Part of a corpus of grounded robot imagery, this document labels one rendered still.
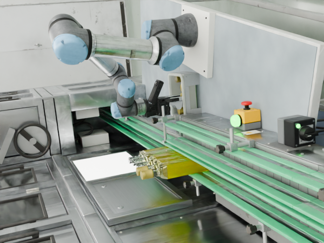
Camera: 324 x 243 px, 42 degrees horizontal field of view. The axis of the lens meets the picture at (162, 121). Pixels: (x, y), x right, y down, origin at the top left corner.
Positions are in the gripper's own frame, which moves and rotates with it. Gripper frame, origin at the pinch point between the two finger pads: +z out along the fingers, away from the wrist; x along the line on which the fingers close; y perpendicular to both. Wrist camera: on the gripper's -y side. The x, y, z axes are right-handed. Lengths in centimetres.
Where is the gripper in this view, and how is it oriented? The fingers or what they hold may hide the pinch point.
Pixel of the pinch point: (182, 96)
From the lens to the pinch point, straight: 202.8
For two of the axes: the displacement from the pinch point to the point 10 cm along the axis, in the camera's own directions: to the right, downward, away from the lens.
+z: 9.3, -1.5, 3.4
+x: 3.6, 1.7, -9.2
